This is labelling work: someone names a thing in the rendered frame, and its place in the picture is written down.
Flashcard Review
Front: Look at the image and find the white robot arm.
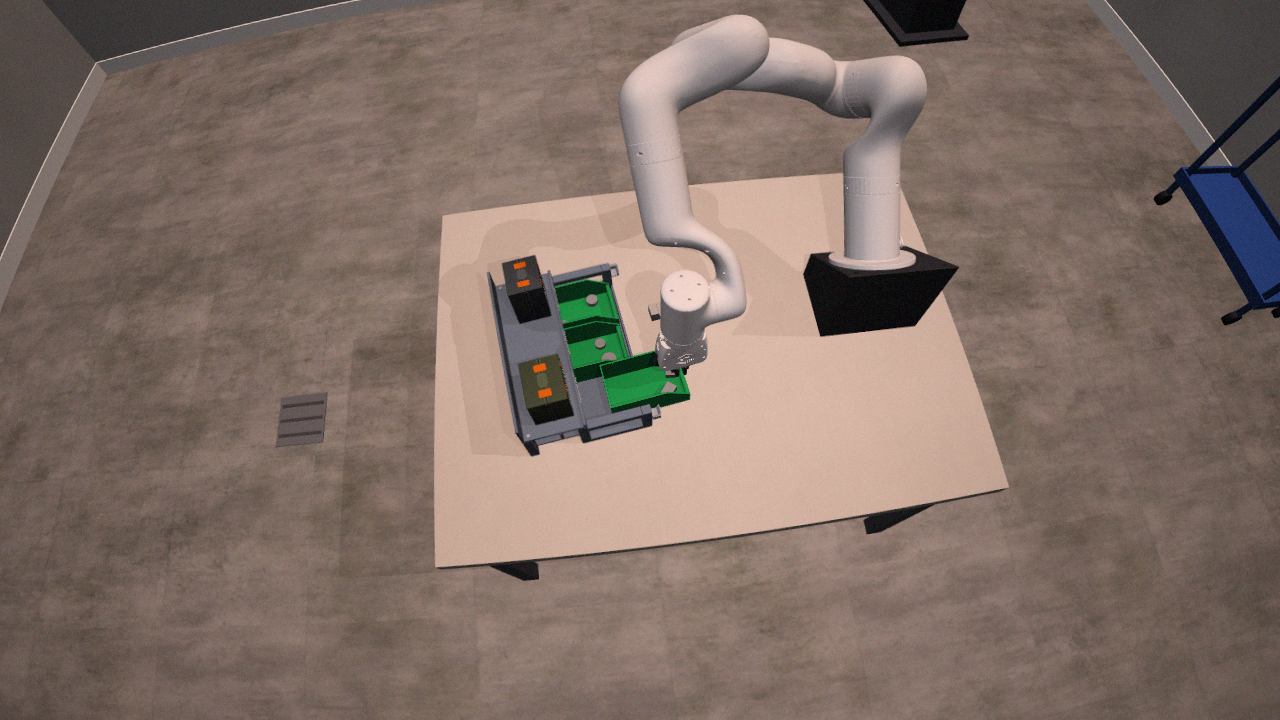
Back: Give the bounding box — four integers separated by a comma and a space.
620, 15, 927, 351

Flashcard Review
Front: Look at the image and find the grey metal shelf rack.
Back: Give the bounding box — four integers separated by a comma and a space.
486, 263, 660, 456

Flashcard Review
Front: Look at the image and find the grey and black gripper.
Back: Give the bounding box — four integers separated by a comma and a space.
653, 332, 708, 377

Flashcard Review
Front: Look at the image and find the green bin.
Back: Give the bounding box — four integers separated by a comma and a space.
554, 279, 618, 328
599, 351, 689, 413
564, 322, 628, 383

